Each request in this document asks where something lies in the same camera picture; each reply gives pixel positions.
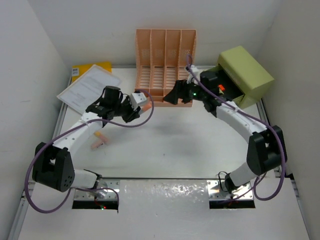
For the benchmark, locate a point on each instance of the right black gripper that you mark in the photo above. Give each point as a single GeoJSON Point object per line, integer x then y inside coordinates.
{"type": "Point", "coordinates": [179, 91]}

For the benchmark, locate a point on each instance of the yellow capped pink highlighter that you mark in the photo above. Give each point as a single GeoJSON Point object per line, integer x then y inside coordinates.
{"type": "Point", "coordinates": [101, 136]}

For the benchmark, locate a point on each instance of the green drawer cabinet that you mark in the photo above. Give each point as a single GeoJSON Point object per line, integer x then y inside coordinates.
{"type": "Point", "coordinates": [246, 73]}

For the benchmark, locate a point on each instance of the orange black highlighter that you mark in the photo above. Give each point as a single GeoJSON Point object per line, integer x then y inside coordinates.
{"type": "Point", "coordinates": [221, 89]}

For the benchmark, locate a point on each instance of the clear mesh document pouch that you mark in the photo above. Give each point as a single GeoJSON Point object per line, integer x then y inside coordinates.
{"type": "Point", "coordinates": [88, 88]}

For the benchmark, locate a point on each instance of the yellow folder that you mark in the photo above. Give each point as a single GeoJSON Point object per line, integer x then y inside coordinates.
{"type": "Point", "coordinates": [78, 70]}

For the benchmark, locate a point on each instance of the pink desktop file organizer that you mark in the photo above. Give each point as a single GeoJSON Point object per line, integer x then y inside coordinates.
{"type": "Point", "coordinates": [160, 56]}

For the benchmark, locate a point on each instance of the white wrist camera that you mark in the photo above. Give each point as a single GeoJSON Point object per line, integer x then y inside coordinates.
{"type": "Point", "coordinates": [193, 72]}
{"type": "Point", "coordinates": [137, 99]}

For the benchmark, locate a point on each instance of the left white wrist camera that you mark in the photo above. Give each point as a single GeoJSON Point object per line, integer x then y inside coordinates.
{"type": "Point", "coordinates": [137, 99]}

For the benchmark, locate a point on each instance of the orange capped grey highlighter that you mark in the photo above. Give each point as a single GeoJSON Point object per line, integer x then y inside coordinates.
{"type": "Point", "coordinates": [145, 108]}

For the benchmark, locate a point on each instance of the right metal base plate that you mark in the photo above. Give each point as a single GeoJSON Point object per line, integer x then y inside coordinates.
{"type": "Point", "coordinates": [217, 191]}

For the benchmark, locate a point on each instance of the metal base plate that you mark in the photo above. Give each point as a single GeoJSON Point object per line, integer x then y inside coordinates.
{"type": "Point", "coordinates": [217, 191]}
{"type": "Point", "coordinates": [103, 191]}

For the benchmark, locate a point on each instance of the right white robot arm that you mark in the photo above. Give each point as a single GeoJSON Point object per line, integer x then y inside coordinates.
{"type": "Point", "coordinates": [266, 147]}

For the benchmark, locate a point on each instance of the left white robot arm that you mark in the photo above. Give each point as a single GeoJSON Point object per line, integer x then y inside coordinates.
{"type": "Point", "coordinates": [54, 166]}

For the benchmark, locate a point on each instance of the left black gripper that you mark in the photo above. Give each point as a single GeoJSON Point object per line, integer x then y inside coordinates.
{"type": "Point", "coordinates": [133, 114]}

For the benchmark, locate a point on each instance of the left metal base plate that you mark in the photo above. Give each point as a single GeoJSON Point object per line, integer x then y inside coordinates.
{"type": "Point", "coordinates": [103, 191]}

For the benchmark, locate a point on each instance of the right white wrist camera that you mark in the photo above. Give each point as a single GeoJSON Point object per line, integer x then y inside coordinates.
{"type": "Point", "coordinates": [193, 72]}

